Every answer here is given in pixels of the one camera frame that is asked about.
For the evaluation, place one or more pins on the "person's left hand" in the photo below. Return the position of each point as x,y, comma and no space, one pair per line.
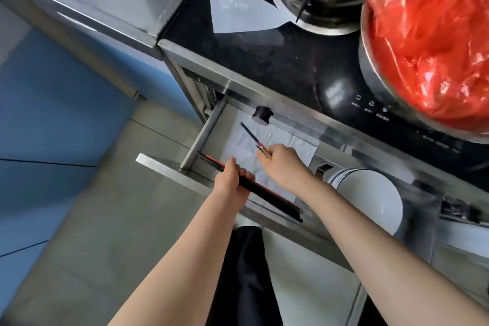
229,184

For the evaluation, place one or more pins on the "person's right hand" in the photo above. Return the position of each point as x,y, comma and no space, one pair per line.
286,169

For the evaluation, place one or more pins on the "person's right fingers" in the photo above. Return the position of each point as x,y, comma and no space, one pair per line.
268,152

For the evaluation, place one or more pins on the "person's left thumb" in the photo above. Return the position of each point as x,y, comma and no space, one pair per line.
230,164

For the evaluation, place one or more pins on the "single black red-banded chopstick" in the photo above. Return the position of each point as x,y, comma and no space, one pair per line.
250,134

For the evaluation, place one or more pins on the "bundle of black chopsticks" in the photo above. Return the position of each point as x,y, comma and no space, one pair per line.
267,195

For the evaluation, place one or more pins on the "person's right forearm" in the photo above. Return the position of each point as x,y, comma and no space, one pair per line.
374,260

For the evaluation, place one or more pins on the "person's left forearm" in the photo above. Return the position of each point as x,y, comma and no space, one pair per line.
183,260

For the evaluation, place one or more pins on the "white paper drawer liner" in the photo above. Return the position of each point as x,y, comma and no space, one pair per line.
244,148

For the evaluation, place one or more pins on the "stainless steel range body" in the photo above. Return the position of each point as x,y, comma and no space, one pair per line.
305,115

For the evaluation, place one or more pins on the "stainless steel drawer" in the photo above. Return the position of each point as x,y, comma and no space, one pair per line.
164,168

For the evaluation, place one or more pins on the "black glass cooktop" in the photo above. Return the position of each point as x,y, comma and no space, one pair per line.
267,58

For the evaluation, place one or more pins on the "person's black trousers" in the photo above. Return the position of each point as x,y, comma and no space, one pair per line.
244,280

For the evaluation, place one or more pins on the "large steel pot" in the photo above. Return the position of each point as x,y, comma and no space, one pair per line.
376,81

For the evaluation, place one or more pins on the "blue cabinet front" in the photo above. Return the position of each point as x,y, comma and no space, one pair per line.
49,115

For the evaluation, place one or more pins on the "red plastic bag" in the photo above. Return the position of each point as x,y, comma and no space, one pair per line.
431,31

